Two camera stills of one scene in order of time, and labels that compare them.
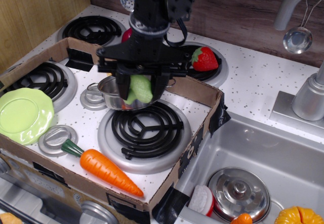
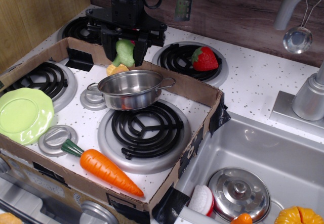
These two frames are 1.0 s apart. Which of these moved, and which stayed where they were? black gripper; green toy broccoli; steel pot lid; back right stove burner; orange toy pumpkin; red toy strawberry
Moved: black gripper; green toy broccoli
Stayed: red toy strawberry; back right stove burner; orange toy pumpkin; steel pot lid
